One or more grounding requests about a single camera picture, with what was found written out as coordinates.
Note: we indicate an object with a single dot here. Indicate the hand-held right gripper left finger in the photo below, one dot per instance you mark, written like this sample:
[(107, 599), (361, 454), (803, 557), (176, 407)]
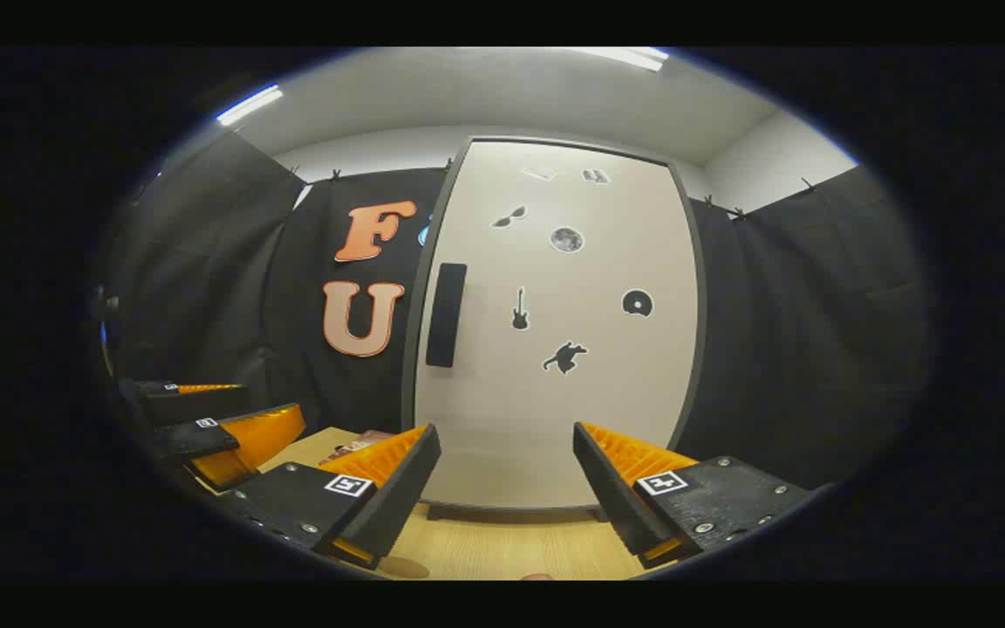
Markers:
[(398, 497)]

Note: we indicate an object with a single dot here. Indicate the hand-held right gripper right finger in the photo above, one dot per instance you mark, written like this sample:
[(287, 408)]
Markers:
[(611, 497)]

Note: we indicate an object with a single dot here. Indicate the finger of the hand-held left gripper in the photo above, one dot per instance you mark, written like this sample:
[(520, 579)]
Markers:
[(197, 403), (197, 439)]

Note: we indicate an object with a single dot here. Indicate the grey cabinet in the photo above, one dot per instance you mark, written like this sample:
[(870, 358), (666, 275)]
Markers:
[(511, 512)]

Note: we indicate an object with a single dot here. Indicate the white cabinet door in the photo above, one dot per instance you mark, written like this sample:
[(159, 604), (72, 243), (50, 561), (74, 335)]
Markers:
[(555, 410)]

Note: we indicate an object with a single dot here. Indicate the stack of books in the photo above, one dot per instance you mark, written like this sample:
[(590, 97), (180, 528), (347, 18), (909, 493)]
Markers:
[(354, 447)]

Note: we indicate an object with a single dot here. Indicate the black backdrop cloth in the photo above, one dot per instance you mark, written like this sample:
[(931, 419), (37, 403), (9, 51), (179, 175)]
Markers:
[(799, 349)]

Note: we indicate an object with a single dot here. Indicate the long ceiling strip light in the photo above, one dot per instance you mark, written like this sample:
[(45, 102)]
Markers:
[(249, 105)]

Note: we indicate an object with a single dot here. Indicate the ceiling light panel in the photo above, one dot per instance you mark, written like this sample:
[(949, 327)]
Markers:
[(629, 58)]

